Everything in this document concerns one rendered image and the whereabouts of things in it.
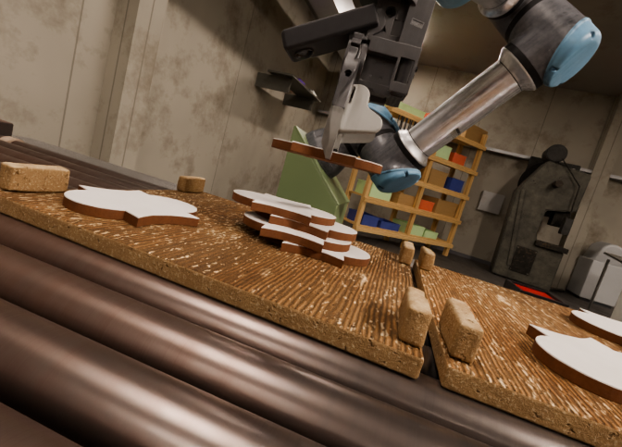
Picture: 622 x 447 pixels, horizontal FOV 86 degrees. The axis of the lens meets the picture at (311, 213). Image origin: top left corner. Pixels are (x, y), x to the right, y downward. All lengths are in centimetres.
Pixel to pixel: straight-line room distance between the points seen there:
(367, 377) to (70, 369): 17
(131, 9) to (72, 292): 367
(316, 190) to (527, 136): 792
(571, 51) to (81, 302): 84
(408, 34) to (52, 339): 42
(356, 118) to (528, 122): 837
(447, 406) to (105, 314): 22
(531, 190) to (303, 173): 666
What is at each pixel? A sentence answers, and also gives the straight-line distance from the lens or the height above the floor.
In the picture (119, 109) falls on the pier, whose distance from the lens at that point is 371.
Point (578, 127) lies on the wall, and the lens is 895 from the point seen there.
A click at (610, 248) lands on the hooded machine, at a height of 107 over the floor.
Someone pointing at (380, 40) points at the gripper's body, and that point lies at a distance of 42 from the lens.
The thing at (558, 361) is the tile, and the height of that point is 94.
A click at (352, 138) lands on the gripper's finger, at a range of 49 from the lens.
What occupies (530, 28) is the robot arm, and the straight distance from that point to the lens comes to 89.
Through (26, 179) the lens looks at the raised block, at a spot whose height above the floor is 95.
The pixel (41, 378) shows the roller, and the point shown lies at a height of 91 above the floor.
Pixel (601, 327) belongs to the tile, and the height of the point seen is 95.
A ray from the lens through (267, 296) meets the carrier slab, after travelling 26.
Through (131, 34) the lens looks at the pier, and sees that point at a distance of 379.
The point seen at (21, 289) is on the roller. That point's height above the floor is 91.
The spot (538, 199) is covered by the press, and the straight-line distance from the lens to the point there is 739.
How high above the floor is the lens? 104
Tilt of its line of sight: 8 degrees down
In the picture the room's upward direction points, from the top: 16 degrees clockwise
